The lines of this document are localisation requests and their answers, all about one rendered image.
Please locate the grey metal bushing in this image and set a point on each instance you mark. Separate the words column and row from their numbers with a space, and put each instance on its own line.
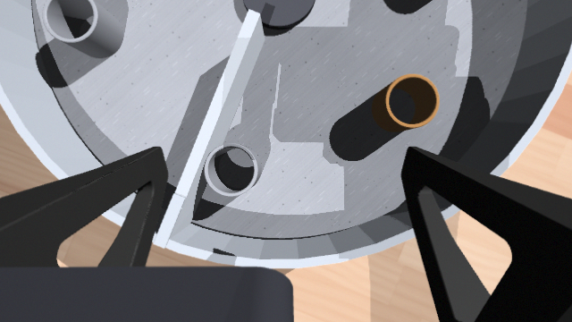
column 213, row 178
column 64, row 18

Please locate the grey round turntable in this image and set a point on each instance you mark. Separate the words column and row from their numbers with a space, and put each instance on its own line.
column 295, row 81

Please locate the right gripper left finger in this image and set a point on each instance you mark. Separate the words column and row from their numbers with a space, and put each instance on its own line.
column 34, row 222

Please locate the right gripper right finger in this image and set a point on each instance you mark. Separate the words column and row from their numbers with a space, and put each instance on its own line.
column 536, row 224

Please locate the bronze bushing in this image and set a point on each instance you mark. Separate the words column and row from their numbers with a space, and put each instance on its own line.
column 424, row 94

